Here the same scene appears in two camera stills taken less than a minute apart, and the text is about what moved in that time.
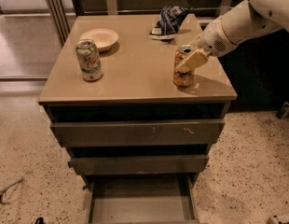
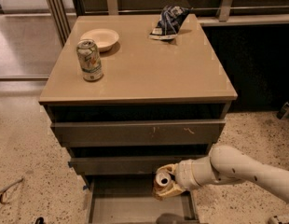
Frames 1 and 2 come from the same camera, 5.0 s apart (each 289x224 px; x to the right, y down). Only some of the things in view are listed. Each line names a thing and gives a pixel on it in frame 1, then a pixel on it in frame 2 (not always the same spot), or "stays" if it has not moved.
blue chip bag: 171,19 stays
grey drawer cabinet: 137,115 stays
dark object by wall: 284,110 stays
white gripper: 213,38 → 184,174
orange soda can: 183,77 → 161,182
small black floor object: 39,220 stays
